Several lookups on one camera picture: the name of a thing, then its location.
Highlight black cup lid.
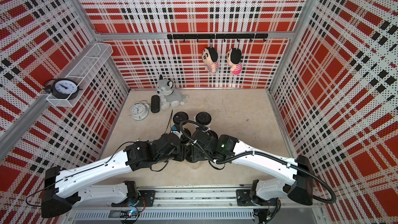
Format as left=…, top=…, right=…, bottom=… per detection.
left=195, top=112, right=211, bottom=126
left=208, top=130, right=219, bottom=139
left=173, top=112, right=189, bottom=125
left=181, top=128, right=191, bottom=142

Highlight paper cup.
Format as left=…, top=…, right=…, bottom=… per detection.
left=190, top=162, right=201, bottom=170

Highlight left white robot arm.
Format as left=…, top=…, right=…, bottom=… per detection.
left=40, top=133, right=188, bottom=218

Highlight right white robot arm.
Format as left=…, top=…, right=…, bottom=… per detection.
left=188, top=130, right=337, bottom=205

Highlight white alarm clock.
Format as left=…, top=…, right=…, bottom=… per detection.
left=128, top=101, right=150, bottom=121

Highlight black glasses case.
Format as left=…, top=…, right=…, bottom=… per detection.
left=150, top=95, right=161, bottom=114

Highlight grey husky plush toy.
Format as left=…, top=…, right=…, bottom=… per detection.
left=157, top=75, right=189, bottom=110

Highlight hanging doll blue shorts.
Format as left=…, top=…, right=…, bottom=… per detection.
left=201, top=47, right=219, bottom=73

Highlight hanging doll pink dress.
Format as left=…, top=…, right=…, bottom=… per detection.
left=227, top=48, right=243, bottom=75

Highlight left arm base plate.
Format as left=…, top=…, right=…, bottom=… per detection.
left=111, top=190, right=156, bottom=207

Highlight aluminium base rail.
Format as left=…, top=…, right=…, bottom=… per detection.
left=63, top=185, right=329, bottom=224

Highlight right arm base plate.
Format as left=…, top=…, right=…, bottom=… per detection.
left=236, top=189, right=276, bottom=206

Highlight black hook rail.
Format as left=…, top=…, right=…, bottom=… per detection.
left=167, top=33, right=269, bottom=41

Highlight white wire basket shelf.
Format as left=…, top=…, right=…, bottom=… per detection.
left=46, top=43, right=113, bottom=107

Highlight black wall clock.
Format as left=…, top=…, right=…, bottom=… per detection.
left=44, top=78, right=81, bottom=100

